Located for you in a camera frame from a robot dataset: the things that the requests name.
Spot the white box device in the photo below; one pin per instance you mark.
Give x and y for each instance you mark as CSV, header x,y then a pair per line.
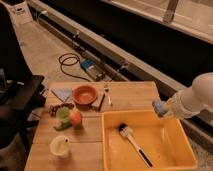
x,y
21,13

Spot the yellow plastic tray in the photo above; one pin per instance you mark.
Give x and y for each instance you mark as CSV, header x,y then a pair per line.
x,y
163,141

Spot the blue power box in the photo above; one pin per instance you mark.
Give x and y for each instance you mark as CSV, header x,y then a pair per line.
x,y
95,72

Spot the red apple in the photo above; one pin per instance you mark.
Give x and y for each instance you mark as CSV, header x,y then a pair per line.
x,y
76,119

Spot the black chair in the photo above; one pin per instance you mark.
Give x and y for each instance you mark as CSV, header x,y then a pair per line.
x,y
20,89

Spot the blue cloth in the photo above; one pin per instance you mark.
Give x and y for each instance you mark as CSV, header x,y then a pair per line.
x,y
62,94

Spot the green toy vegetable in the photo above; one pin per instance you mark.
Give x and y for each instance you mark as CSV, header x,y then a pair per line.
x,y
62,115

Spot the dark grapes bunch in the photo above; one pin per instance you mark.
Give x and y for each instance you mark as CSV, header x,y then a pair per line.
x,y
53,108

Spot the white suction gripper tip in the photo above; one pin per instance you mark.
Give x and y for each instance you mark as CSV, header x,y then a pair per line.
x,y
168,107

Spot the blue sponge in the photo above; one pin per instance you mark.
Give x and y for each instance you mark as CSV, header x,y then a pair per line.
x,y
158,107

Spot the orange bowl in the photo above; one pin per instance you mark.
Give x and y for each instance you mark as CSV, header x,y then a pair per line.
x,y
84,95

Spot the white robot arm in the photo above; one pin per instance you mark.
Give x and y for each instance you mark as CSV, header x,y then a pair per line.
x,y
191,101

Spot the white cup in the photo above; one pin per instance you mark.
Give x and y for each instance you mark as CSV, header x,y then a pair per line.
x,y
60,146

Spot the wooden block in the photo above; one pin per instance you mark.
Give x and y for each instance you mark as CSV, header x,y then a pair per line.
x,y
96,105

